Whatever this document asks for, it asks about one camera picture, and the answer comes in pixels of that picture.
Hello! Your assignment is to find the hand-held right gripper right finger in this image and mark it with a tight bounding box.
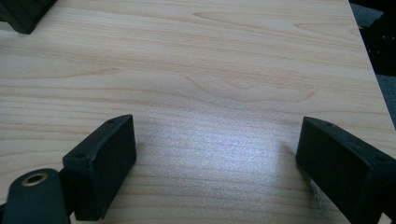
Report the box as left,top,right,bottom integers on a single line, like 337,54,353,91
295,116,396,224

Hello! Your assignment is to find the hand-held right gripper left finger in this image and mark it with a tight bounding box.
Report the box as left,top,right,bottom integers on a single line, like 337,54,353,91
59,114,137,222

